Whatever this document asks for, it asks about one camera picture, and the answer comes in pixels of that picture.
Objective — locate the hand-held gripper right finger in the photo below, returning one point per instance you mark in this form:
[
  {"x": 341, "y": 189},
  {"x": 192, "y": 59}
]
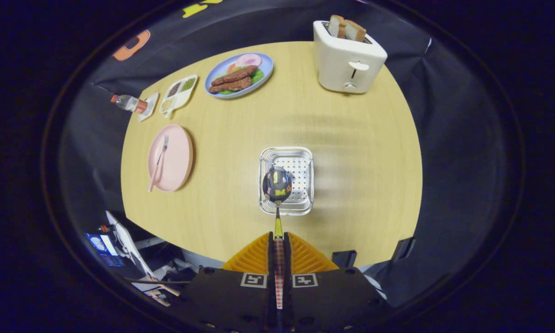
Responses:
[{"x": 333, "y": 296}]

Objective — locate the toast bread slice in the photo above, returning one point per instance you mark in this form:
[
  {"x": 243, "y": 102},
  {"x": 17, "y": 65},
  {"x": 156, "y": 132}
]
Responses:
[
  {"x": 336, "y": 25},
  {"x": 355, "y": 31}
]

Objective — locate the black bracket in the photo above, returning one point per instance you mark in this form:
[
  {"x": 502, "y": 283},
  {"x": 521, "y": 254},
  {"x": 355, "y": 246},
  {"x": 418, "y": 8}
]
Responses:
[
  {"x": 344, "y": 259},
  {"x": 404, "y": 249}
]

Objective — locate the brown grilled meat strip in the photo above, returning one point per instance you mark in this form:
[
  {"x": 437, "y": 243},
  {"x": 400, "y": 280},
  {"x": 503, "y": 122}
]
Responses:
[
  {"x": 231, "y": 85},
  {"x": 235, "y": 75}
]

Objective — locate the green lettuce leaves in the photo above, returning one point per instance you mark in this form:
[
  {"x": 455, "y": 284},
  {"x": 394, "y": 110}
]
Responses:
[{"x": 258, "y": 76}]

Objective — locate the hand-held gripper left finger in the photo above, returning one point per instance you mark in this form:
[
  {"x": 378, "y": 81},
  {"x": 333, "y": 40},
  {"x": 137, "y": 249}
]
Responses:
[{"x": 231, "y": 296}]

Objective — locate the small white tray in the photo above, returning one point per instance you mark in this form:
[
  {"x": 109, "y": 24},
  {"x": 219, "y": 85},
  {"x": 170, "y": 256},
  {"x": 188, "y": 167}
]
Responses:
[{"x": 150, "y": 108}]

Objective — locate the black backdrop cloth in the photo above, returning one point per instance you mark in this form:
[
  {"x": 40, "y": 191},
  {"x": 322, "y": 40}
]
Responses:
[{"x": 444, "y": 138}]

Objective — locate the pink plate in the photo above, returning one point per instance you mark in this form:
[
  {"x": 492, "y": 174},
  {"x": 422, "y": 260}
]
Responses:
[{"x": 177, "y": 157}]

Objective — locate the clear bottle with red cap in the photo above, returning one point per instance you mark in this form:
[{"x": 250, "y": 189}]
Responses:
[{"x": 128, "y": 102}]

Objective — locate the blue plate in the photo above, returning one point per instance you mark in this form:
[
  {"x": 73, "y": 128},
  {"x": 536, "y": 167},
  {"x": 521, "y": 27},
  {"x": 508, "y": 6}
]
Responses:
[{"x": 221, "y": 69}]

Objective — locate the blue lit screen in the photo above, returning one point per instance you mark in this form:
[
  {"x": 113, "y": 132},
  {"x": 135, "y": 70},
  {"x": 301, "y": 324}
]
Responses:
[{"x": 102, "y": 247}]

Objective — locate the pink ham slice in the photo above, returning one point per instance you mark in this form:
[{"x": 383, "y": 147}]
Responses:
[{"x": 248, "y": 60}]

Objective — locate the white divided spice tray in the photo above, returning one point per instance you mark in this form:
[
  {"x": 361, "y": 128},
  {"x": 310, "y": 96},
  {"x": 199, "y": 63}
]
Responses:
[{"x": 182, "y": 99}]

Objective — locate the white curved frame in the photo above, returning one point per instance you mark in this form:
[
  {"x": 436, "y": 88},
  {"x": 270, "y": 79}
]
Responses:
[{"x": 127, "y": 243}]

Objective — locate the clear perforated drain basket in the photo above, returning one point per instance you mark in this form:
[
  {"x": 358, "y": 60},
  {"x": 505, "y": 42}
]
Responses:
[{"x": 300, "y": 171}]

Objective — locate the white toaster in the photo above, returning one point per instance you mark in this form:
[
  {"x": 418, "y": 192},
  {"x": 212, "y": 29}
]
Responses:
[{"x": 337, "y": 64}]

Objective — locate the wooden stick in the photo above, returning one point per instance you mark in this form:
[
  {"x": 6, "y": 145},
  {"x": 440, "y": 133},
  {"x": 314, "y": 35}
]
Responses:
[{"x": 164, "y": 296}]

